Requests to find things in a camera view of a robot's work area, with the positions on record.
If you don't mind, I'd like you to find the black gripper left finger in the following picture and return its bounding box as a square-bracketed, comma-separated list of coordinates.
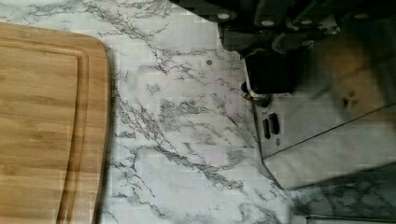
[169, 0, 340, 52]

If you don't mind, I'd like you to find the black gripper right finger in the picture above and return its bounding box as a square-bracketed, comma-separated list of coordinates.
[244, 50, 304, 94]

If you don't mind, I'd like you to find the silver two-slot toaster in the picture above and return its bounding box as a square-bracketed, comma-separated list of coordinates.
[250, 32, 395, 189]

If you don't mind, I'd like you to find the bamboo cutting board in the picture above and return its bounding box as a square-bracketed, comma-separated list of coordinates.
[0, 23, 110, 224]

